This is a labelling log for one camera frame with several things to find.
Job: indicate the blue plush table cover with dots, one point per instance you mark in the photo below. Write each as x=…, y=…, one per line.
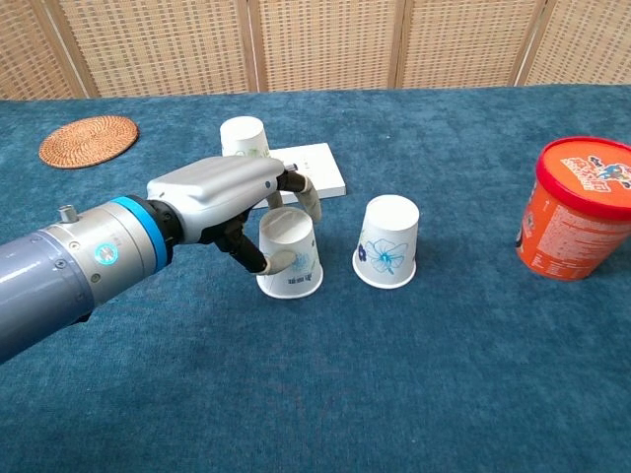
x=345, y=369

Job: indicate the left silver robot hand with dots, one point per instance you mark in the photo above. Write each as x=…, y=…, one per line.
x=217, y=189

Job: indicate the round woven rattan coaster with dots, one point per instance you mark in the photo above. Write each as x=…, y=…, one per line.
x=89, y=142

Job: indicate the white cup green flower print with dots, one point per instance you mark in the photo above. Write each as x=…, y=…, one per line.
x=241, y=135

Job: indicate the orange tub with red lid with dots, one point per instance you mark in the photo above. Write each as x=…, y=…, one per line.
x=567, y=231

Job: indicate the white cup blue dandelion print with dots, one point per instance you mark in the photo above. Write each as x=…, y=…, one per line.
x=286, y=231

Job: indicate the woven bamboo screen panel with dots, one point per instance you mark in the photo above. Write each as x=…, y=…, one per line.
x=325, y=44
x=24, y=59
x=158, y=49
x=468, y=44
x=586, y=44

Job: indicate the white cup blue flower print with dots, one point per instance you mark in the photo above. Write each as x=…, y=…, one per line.
x=389, y=222

